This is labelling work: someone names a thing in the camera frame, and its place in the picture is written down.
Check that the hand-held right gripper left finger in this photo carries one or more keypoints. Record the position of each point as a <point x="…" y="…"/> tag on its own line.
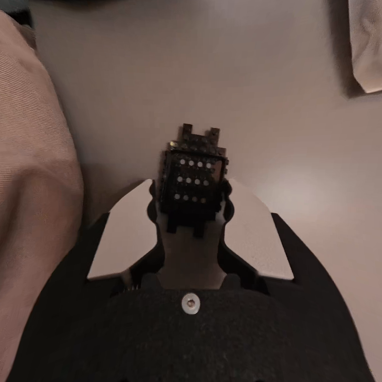
<point x="125" y="238"/>

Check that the white brick-print paper bag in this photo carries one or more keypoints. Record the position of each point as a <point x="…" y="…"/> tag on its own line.
<point x="367" y="44"/>

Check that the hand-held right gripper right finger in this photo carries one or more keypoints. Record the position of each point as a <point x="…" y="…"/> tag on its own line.
<point x="256" y="241"/>

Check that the person's beige sweatshirt torso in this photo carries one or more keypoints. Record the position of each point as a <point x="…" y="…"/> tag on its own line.
<point x="32" y="179"/>

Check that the black LEGO chassis piece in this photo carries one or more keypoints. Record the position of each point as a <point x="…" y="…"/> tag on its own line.
<point x="191" y="185"/>

